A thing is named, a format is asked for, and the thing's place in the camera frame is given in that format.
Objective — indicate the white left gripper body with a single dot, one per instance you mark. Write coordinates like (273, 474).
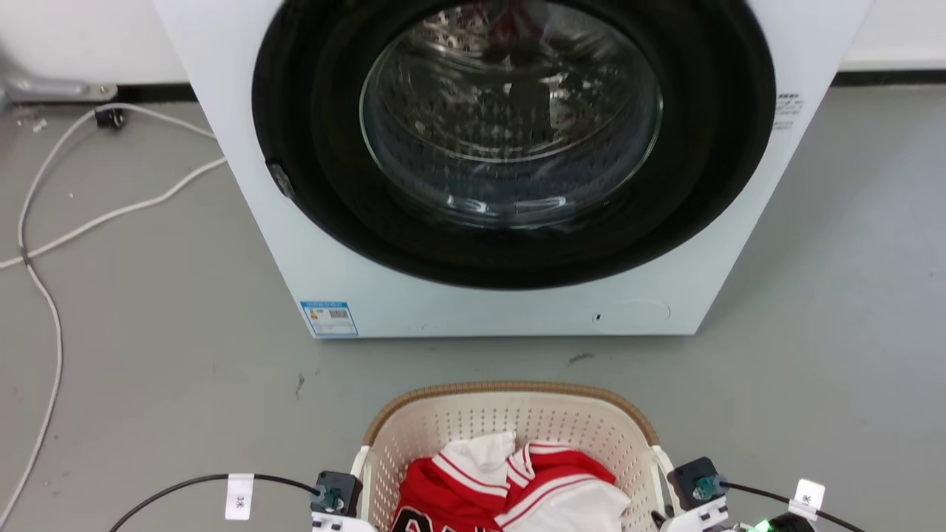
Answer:
(341, 524)

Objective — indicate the white green right gripper body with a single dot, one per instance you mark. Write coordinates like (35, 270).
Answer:
(695, 519)

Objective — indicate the beige plastic laundry basket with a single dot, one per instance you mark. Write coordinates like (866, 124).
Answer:
(517, 414)

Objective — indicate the red white striped jersey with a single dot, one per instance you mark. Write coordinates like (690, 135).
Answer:
(443, 499)

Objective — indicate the white garment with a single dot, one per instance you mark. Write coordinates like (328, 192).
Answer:
(573, 510)

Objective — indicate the blue energy label sticker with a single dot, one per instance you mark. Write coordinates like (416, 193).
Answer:
(329, 318)

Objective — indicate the white front-loading washing machine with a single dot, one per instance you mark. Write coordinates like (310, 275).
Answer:
(473, 314)

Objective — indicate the black round washing machine door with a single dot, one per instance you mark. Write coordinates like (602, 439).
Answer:
(310, 148)

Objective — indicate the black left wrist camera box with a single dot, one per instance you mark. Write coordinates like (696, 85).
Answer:
(341, 493)

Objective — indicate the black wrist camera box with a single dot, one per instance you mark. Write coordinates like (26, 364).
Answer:
(691, 482)
(341, 493)

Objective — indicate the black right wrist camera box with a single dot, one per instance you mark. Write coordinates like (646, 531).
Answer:
(691, 482)

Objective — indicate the grey metal bracket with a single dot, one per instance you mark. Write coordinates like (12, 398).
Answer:
(52, 87)

